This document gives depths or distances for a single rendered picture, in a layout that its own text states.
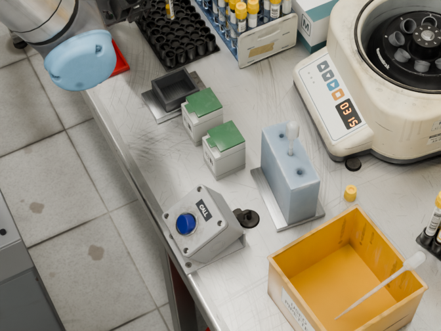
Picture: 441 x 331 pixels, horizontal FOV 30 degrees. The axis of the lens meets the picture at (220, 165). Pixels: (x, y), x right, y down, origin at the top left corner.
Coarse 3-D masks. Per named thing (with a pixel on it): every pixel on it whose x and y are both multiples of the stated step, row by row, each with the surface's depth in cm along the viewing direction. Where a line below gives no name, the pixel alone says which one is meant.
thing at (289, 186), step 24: (288, 120) 107; (264, 144) 108; (288, 144) 105; (264, 168) 112; (288, 168) 103; (312, 168) 103; (264, 192) 112; (288, 192) 103; (312, 192) 104; (288, 216) 107; (312, 216) 109
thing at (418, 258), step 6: (420, 252) 94; (408, 258) 94; (414, 258) 94; (420, 258) 93; (426, 258) 94; (402, 264) 95; (408, 264) 94; (414, 264) 94; (420, 264) 94; (408, 270) 94
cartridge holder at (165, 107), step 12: (180, 72) 121; (192, 72) 123; (156, 84) 120; (168, 84) 122; (180, 84) 122; (192, 84) 119; (144, 96) 121; (156, 96) 120; (168, 96) 121; (180, 96) 118; (156, 108) 120; (168, 108) 118; (180, 108) 119; (156, 120) 119
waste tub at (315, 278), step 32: (352, 224) 103; (288, 256) 99; (320, 256) 105; (352, 256) 106; (384, 256) 99; (288, 288) 95; (320, 288) 104; (352, 288) 104; (384, 288) 104; (416, 288) 96; (288, 320) 102; (320, 320) 102; (352, 320) 101; (384, 320) 94
